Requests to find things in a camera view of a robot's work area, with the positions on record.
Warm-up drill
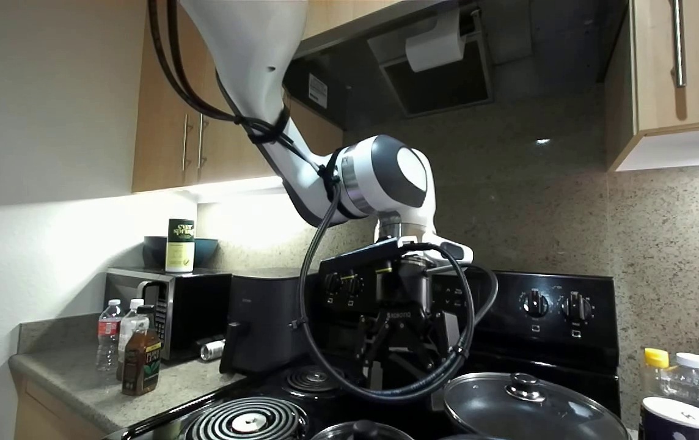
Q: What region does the grey range hood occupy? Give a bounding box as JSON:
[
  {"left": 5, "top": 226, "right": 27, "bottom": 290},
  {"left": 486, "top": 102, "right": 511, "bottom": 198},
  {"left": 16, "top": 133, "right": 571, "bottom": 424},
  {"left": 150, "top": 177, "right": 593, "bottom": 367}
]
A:
[{"left": 283, "top": 0, "right": 629, "bottom": 137}]

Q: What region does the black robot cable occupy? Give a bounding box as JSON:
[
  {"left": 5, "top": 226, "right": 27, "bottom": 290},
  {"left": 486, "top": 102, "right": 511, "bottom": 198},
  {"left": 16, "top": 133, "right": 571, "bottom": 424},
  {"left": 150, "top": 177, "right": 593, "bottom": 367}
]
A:
[{"left": 146, "top": 0, "right": 504, "bottom": 402}]

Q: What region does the silver metal can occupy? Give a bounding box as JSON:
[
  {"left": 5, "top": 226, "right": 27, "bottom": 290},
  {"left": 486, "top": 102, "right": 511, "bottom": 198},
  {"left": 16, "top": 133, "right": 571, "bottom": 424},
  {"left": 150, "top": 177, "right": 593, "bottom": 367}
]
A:
[{"left": 197, "top": 336, "right": 228, "bottom": 363}]

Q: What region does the dark jar white lid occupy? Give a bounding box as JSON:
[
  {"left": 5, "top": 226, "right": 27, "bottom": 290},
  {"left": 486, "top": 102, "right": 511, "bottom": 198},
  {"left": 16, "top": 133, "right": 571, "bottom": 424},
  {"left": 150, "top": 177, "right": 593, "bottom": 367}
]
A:
[{"left": 637, "top": 396, "right": 699, "bottom": 440}]

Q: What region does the yellow cap oil bottle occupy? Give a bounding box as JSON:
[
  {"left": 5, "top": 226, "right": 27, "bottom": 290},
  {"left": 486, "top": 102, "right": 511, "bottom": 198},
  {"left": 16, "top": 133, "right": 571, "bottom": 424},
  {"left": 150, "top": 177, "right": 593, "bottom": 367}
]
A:
[{"left": 640, "top": 347, "right": 674, "bottom": 401}]

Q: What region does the small glass pot lid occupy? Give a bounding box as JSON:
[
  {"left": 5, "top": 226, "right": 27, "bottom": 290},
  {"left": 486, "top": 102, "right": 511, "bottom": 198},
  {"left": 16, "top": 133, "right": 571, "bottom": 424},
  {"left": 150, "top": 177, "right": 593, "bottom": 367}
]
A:
[{"left": 311, "top": 417, "right": 417, "bottom": 440}]

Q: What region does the white green canister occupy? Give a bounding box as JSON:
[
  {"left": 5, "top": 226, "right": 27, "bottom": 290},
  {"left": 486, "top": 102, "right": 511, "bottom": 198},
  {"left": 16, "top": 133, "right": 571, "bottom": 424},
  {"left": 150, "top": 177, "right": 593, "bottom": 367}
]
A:
[{"left": 163, "top": 218, "right": 197, "bottom": 274}]

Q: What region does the long steel cabinet handle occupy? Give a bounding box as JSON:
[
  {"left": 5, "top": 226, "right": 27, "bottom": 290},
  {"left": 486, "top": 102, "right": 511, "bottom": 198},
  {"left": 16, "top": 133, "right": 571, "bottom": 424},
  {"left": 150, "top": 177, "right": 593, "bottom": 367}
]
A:
[{"left": 666, "top": 0, "right": 690, "bottom": 91}]

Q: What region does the black electric stove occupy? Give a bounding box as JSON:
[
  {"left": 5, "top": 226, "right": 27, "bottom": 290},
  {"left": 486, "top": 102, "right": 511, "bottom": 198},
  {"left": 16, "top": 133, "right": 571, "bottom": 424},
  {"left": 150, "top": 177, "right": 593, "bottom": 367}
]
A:
[{"left": 125, "top": 258, "right": 622, "bottom": 440}]

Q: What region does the black air fryer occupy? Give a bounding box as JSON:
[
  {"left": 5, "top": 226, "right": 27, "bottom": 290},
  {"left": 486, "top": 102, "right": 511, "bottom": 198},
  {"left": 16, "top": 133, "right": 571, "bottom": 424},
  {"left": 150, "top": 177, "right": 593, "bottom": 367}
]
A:
[{"left": 219, "top": 270, "right": 312, "bottom": 377}]

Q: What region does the large coil burner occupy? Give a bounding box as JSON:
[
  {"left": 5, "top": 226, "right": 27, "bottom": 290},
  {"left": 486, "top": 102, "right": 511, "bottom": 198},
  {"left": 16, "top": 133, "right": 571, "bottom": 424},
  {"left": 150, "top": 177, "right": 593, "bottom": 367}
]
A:
[{"left": 185, "top": 394, "right": 312, "bottom": 440}]

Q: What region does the white label water bottle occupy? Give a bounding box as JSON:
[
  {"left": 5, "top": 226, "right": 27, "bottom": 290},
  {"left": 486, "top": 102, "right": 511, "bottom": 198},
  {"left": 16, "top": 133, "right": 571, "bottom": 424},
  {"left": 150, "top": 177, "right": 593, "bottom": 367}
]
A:
[{"left": 114, "top": 296, "right": 152, "bottom": 381}]

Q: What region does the small coil burner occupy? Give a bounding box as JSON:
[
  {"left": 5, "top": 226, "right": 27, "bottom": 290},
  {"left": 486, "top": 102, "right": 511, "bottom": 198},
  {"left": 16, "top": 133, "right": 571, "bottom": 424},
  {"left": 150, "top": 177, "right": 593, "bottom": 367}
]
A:
[{"left": 283, "top": 362, "right": 350, "bottom": 399}]

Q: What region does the black silver microwave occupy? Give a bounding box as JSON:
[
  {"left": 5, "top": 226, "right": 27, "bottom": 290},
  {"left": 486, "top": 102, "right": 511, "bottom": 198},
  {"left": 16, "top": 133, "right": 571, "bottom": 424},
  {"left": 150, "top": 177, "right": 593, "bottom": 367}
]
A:
[{"left": 102, "top": 265, "right": 235, "bottom": 363}]

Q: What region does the large glass pan lid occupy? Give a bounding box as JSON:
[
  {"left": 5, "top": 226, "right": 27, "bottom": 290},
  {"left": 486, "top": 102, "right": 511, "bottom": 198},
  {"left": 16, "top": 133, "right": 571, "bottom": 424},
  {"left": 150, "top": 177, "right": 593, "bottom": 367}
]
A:
[{"left": 444, "top": 369, "right": 631, "bottom": 440}]

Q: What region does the white paper on hood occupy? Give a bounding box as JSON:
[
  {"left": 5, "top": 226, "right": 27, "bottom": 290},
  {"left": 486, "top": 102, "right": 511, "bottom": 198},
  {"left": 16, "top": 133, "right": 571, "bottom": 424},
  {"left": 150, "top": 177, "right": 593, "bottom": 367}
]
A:
[{"left": 404, "top": 10, "right": 466, "bottom": 76}]

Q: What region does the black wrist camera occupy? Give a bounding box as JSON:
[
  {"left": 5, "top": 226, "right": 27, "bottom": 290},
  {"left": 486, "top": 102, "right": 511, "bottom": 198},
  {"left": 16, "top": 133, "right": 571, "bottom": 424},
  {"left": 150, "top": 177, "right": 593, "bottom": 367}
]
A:
[{"left": 318, "top": 236, "right": 407, "bottom": 278}]

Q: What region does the short steel cabinet handle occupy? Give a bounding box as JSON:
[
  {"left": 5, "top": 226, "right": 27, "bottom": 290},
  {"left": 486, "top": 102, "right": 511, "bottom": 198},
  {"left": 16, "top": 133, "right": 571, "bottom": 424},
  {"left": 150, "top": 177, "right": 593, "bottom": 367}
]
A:
[{"left": 192, "top": 113, "right": 209, "bottom": 177}]

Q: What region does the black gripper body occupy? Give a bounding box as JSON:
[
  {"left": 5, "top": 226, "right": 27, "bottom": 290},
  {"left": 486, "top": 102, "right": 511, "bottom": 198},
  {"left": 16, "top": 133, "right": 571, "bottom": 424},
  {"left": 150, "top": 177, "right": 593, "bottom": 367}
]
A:
[{"left": 368, "top": 263, "right": 454, "bottom": 326}]

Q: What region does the red label water bottle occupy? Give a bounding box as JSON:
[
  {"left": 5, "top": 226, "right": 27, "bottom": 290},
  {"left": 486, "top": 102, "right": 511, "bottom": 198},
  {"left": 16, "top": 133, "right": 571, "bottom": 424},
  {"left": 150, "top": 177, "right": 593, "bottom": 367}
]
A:
[{"left": 92, "top": 296, "right": 128, "bottom": 374}]

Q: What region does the clear white cap bottle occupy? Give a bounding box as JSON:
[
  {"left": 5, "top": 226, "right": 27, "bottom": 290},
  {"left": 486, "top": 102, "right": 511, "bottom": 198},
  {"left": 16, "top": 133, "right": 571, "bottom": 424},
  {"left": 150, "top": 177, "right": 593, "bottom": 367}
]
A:
[{"left": 663, "top": 350, "right": 699, "bottom": 417}]

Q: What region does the wide wooden wall cabinet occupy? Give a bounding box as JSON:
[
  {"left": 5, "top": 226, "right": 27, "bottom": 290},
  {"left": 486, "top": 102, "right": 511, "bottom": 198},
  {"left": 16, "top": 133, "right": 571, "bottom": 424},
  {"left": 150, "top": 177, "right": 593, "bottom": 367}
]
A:
[{"left": 129, "top": 0, "right": 347, "bottom": 193}]

